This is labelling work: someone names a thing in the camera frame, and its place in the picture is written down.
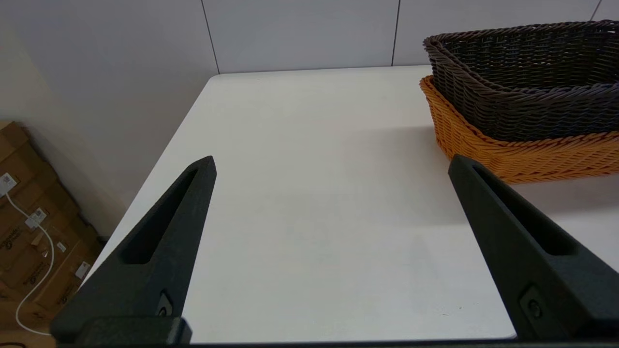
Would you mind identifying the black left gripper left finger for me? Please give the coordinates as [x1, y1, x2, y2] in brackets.
[51, 156, 217, 348]

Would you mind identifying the dark brown wicker basket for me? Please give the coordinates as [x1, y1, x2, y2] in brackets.
[423, 20, 619, 142]

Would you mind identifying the brown cardboard box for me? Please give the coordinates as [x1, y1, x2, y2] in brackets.
[0, 179, 104, 334]
[0, 121, 54, 203]

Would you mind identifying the orange wicker basket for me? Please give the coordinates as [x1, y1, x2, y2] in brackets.
[419, 75, 619, 184]

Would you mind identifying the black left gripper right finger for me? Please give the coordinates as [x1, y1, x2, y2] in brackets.
[448, 154, 619, 341]

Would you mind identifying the white cable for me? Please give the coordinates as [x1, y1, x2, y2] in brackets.
[0, 193, 55, 335]

